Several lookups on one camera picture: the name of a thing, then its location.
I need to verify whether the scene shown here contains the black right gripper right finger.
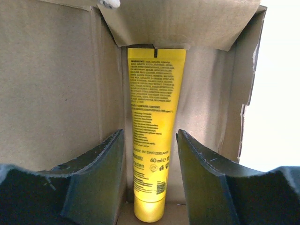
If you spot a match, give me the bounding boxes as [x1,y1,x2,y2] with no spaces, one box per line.
[176,129,300,225]

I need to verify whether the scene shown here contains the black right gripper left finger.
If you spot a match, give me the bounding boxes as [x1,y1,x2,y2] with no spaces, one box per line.
[0,129,124,225]

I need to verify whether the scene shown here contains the brown cardboard express box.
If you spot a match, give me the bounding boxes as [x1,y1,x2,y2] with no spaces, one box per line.
[0,0,266,225]

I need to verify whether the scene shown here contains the yellow toothpaste tube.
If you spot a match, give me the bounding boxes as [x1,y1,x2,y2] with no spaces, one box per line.
[127,48,186,223]

